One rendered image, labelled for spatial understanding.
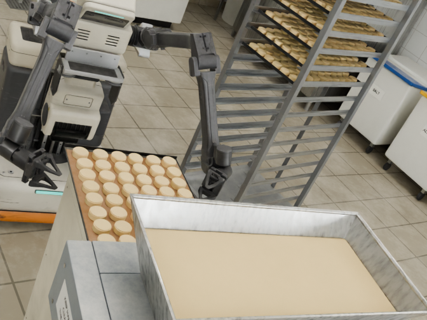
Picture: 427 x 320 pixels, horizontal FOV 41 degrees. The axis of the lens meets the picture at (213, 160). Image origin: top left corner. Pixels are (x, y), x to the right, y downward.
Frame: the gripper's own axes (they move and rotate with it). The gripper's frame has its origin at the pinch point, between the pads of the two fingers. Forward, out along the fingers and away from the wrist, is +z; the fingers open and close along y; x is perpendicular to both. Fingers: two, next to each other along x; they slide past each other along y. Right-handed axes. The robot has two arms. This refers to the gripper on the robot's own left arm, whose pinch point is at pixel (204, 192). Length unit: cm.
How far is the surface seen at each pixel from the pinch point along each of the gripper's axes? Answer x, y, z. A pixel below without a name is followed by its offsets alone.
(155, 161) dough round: 19.3, -1.9, 2.0
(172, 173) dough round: 12.1, -2.1, 3.2
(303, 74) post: -1, -20, -96
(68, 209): 32.6, 14.6, 26.9
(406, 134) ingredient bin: -81, 55, -309
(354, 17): -8, -49, -115
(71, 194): 33.7, 9.6, 25.7
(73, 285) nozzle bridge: 0, -29, 88
